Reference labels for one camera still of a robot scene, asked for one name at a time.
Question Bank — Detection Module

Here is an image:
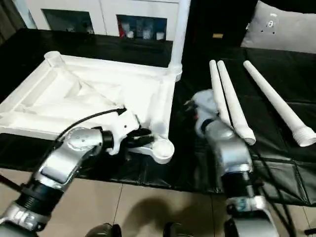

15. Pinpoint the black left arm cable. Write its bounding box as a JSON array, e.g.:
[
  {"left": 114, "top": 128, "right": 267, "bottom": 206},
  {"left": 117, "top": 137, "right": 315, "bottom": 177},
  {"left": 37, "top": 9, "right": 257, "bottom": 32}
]
[{"left": 53, "top": 108, "right": 127, "bottom": 149}]

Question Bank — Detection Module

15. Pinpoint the light grey cushion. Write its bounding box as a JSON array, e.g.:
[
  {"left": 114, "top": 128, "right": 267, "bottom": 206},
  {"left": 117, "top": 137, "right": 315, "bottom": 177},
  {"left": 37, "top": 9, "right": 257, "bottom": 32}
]
[{"left": 240, "top": 0, "right": 316, "bottom": 54}]

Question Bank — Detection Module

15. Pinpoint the grey curtain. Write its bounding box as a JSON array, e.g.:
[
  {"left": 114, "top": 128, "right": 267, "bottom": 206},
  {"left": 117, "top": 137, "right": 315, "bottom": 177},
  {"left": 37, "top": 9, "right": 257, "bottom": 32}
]
[{"left": 0, "top": 0, "right": 28, "bottom": 42}]

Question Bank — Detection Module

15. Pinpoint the white plastic table leg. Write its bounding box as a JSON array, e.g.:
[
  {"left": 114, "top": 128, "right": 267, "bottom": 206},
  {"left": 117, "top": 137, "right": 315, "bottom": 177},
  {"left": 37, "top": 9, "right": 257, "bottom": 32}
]
[
  {"left": 167, "top": 0, "right": 192, "bottom": 76},
  {"left": 243, "top": 60, "right": 316, "bottom": 148},
  {"left": 216, "top": 60, "right": 257, "bottom": 146},
  {"left": 209, "top": 60, "right": 233, "bottom": 126}
]

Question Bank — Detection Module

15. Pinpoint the black work mat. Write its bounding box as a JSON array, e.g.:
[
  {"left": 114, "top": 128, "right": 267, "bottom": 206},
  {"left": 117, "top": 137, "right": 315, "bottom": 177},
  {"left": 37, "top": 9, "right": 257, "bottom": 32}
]
[{"left": 0, "top": 29, "right": 316, "bottom": 207}]

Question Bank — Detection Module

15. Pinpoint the white plastic table top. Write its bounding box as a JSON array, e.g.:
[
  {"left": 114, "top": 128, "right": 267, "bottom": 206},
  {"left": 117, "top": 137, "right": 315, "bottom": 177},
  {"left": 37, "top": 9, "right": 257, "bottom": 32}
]
[{"left": 0, "top": 51, "right": 183, "bottom": 164}]

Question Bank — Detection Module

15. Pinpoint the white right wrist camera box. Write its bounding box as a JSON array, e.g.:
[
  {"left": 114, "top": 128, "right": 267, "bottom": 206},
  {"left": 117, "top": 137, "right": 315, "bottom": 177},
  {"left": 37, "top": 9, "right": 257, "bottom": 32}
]
[{"left": 190, "top": 90, "right": 219, "bottom": 124}]

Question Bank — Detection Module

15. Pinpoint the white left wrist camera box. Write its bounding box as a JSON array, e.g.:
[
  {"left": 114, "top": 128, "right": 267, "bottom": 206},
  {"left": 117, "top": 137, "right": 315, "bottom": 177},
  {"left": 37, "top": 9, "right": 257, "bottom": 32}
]
[{"left": 105, "top": 109, "right": 141, "bottom": 156}]

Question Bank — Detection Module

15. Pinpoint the white glass-door cabinet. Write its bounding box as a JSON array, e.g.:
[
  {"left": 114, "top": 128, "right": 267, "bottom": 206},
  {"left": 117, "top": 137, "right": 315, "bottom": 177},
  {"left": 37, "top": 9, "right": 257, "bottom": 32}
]
[{"left": 12, "top": 0, "right": 181, "bottom": 41}]

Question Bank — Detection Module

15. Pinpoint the black cabinet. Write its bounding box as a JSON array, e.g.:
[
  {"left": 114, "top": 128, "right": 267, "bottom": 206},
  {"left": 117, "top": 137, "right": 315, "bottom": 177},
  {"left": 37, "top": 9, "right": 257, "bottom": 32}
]
[{"left": 187, "top": 0, "right": 260, "bottom": 49}]

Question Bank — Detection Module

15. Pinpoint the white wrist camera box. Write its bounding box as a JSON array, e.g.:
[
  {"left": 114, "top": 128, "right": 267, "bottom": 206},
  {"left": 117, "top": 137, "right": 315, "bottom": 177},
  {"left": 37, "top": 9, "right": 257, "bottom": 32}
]
[
  {"left": 105, "top": 109, "right": 141, "bottom": 156},
  {"left": 190, "top": 90, "right": 219, "bottom": 124}
]

